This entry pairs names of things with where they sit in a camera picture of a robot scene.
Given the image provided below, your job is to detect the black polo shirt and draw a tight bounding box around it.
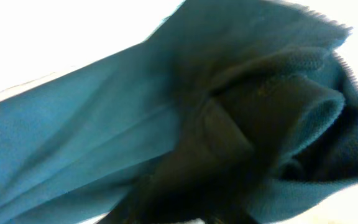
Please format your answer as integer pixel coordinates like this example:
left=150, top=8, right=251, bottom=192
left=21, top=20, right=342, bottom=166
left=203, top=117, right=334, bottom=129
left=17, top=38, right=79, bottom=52
left=0, top=1, right=358, bottom=223

